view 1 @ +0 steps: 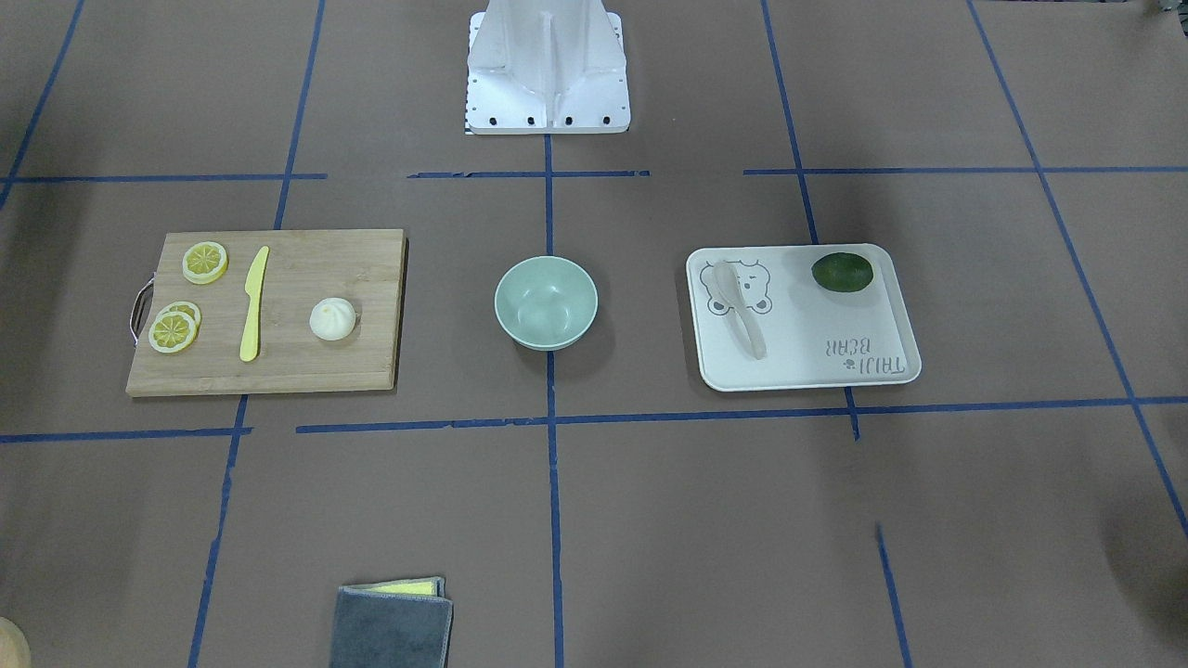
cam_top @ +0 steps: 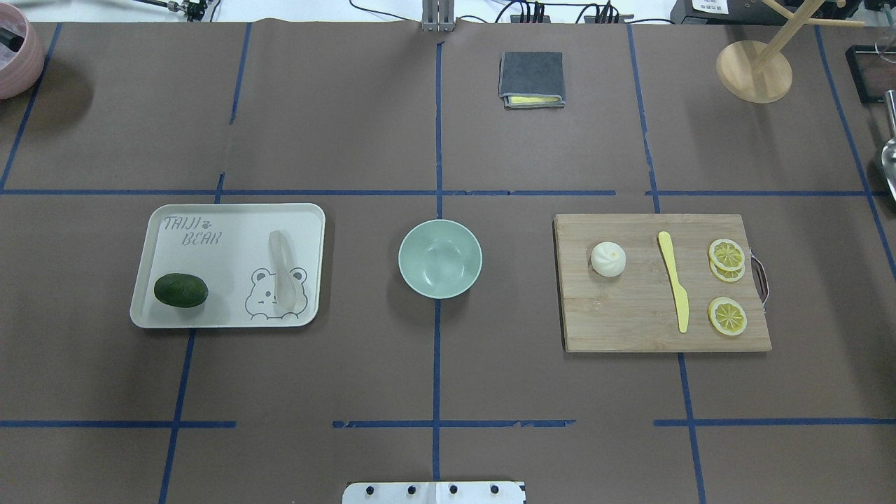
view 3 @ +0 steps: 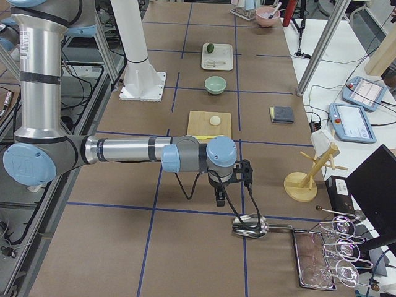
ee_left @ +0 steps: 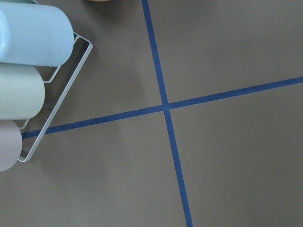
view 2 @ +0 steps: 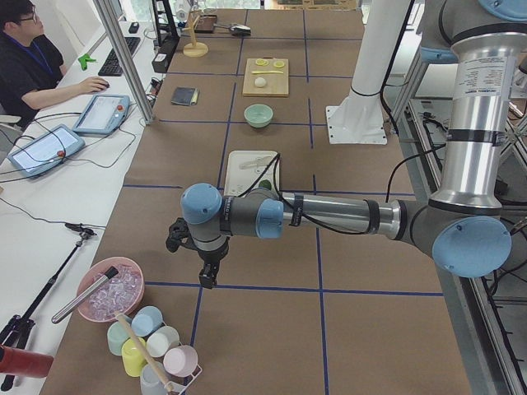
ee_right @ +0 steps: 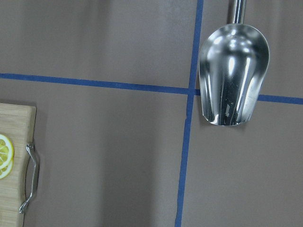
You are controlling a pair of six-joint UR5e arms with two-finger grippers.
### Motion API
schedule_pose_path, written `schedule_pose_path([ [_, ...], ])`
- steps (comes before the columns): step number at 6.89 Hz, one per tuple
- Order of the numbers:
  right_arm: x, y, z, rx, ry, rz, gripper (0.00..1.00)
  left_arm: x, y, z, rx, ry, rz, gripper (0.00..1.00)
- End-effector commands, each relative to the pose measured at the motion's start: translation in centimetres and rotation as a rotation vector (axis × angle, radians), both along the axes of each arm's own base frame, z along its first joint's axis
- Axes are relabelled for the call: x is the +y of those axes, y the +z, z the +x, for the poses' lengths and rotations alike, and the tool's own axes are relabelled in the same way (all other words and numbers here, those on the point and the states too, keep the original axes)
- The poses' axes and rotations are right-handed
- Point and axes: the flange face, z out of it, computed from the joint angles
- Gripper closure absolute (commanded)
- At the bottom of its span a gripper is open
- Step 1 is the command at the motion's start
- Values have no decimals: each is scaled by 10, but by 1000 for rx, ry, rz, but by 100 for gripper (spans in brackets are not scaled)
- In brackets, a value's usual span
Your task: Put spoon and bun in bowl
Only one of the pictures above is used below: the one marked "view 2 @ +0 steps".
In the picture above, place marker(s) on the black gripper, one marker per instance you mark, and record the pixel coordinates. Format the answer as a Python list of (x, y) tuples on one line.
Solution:
[(210, 259)]

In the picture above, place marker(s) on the white plastic spoon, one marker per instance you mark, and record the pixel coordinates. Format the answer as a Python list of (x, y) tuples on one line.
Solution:
[(255, 163)]

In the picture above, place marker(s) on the white steamed bun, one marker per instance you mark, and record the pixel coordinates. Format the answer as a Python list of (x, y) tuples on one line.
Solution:
[(260, 82)]

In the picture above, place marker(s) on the pink bowl with ice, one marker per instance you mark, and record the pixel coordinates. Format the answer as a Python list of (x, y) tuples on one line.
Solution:
[(122, 293)]

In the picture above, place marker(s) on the mint green bowl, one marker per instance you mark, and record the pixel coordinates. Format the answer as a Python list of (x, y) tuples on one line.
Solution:
[(258, 115)]

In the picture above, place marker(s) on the blue cup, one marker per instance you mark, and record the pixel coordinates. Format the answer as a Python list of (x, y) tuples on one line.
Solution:
[(147, 320)]

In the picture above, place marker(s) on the white cup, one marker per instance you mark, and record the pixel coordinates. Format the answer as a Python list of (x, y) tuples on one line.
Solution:
[(162, 340)]

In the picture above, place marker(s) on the pink cup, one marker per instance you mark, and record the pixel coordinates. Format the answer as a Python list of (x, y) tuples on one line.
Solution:
[(181, 361)]

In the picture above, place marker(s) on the green cup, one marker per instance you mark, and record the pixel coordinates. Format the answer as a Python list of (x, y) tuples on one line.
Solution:
[(116, 336)]

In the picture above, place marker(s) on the green avocado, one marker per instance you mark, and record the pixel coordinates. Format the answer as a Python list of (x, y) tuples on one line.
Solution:
[(265, 184)]

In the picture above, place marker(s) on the yellow cup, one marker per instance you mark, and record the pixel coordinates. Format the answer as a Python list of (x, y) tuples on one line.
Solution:
[(133, 359)]

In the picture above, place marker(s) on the white bear tray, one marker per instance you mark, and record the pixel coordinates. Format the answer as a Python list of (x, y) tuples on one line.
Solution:
[(240, 181)]

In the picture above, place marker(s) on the grey cup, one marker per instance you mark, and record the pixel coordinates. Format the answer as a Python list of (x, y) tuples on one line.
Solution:
[(150, 384)]

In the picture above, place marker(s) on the grey folded cloth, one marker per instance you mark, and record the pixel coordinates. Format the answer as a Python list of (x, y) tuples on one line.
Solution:
[(185, 96)]

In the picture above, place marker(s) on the blue teach pendant far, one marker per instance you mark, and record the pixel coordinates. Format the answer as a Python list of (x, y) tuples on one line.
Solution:
[(102, 115)]

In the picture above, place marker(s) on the blue teach pendant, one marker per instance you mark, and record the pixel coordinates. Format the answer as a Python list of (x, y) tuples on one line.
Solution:
[(102, 115), (46, 152)]

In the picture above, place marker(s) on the red cylinder bottle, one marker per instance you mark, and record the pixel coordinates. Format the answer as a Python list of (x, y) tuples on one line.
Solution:
[(24, 363)]

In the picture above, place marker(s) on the blue teach pendant near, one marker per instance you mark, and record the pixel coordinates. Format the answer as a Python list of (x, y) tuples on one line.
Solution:
[(46, 152)]

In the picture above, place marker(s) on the bamboo cutting board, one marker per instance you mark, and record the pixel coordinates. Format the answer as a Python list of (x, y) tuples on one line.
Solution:
[(277, 85)]

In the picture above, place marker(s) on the yellow plastic knife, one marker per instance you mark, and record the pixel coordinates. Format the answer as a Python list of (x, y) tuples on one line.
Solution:
[(267, 72)]

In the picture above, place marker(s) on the black box device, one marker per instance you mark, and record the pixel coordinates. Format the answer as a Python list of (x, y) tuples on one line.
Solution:
[(164, 55)]

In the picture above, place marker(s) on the wooden mug tree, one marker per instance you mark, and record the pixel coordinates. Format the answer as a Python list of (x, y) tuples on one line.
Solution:
[(194, 49)]

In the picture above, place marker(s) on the metal scoop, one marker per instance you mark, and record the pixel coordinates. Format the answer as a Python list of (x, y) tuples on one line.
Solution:
[(236, 30)]

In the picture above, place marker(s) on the green clamp toy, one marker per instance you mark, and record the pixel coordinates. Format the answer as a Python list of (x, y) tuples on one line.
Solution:
[(84, 60)]

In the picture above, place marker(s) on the person in black shirt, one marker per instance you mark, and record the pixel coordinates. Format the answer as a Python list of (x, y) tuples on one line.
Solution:
[(32, 66)]

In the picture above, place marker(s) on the wire cup rack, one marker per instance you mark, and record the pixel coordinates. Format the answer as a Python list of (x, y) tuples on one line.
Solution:
[(161, 362)]

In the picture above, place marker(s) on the wooden rack handle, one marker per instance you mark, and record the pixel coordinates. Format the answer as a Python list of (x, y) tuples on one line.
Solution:
[(168, 385)]

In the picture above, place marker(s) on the white pedestal column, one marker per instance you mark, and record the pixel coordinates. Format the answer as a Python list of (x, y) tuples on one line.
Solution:
[(359, 117)]

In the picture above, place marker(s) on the aluminium frame post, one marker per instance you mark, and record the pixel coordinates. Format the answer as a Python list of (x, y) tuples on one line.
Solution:
[(110, 22)]

